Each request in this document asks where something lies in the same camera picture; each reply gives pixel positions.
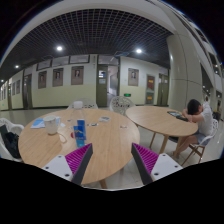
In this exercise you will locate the round wooden table near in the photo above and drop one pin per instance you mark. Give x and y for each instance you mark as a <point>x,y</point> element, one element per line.
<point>111,141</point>

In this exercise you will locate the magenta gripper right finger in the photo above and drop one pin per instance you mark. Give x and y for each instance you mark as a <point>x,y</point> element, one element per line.
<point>153,166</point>

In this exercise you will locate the framed portrait on wall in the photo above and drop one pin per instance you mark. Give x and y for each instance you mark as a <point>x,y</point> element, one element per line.
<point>57,77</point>
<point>77,73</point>
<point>42,79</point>

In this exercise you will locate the round wooden table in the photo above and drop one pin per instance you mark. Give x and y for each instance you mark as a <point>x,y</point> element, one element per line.
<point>111,141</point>
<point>158,120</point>

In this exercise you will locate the red notice board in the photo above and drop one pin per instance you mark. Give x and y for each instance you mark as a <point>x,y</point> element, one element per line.
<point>150,82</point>

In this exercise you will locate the white chair behind bottle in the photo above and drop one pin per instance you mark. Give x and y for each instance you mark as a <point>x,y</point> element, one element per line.
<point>87,103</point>

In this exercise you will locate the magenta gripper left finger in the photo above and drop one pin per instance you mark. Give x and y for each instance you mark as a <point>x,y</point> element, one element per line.
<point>71,167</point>

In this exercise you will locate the blue paper booklet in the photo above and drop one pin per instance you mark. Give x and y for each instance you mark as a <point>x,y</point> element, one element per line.
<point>39,123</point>

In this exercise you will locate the small card on table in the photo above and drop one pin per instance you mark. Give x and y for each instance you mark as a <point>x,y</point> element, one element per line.
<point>104,119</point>

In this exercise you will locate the dark green door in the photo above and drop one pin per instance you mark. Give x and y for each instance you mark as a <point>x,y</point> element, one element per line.
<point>101,88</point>

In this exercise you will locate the white lattice chair far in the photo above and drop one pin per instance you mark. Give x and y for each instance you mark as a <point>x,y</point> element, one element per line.
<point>120,104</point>

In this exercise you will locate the black bag on chair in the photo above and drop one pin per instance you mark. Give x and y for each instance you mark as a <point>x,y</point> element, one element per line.
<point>10,141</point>

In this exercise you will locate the round wooden table far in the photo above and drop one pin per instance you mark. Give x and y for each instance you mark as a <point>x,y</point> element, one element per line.
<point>158,120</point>

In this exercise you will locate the clear water bottle blue label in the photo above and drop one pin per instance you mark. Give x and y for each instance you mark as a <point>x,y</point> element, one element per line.
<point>78,124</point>

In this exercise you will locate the framed portrait right wall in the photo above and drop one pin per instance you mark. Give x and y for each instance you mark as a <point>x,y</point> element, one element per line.
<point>133,75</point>

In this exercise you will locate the white mug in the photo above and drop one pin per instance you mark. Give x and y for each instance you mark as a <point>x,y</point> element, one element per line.
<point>50,123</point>

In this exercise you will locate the white chair at left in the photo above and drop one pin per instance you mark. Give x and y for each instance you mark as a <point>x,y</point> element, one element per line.
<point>14,128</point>

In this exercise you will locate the white chair with person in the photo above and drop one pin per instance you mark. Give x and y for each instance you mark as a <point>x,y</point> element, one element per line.
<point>200,148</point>

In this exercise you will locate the black tablet on table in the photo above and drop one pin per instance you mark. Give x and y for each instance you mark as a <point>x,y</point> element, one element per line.
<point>173,113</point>

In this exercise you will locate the green exit sign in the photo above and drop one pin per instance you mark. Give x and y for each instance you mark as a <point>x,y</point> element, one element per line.
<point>127,95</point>

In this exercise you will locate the person in white shirt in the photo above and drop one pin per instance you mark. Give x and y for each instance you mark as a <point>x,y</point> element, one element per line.
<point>202,115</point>

